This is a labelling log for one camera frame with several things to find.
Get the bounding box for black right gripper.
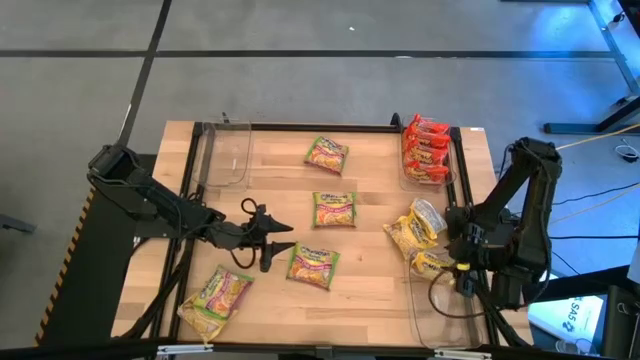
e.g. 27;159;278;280
438;222;494;300

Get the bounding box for grey metal furniture foot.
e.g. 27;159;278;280
0;213;37;235

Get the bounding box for orange chicken noodle pack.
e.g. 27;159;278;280
403;124;453;150
402;142;450;167
402;160;451;185
409;113;452;136

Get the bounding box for silver metal bracket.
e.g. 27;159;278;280
433;348;494;360
157;343;215;356

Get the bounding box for black equipment box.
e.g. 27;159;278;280
602;284;640;360

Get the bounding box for yellow extension cord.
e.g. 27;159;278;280
555;122;640;151

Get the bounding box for clear plastic bin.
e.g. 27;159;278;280
405;249;485;350
192;118;254;194
398;113;457;194

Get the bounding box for white coiled cable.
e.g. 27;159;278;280
613;138;640;164

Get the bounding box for black floor cable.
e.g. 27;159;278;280
549;234;640;241

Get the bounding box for black desk leg frame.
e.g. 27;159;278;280
542;0;640;135

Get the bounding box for black hazard-striped platform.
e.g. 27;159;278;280
34;152;157;347

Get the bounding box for white printed sign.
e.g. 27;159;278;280
527;294;606;346

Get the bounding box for pink-green lime shrimp ramen pack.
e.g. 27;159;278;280
303;135;350;177
192;264;255;321
285;242;342;292
311;190;358;230

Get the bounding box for black aluminium table frame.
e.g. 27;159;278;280
167;121;501;349

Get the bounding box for white panel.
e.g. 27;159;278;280
627;238;640;285

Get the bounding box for black cable bundle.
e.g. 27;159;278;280
464;279;532;349
119;238;197;342

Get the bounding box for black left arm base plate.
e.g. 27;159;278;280
133;219;174;240

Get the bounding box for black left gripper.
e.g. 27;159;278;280
208;203;297;274

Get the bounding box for black camera mounting rail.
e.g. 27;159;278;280
0;337;640;360

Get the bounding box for black metal beam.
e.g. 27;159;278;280
519;264;632;305

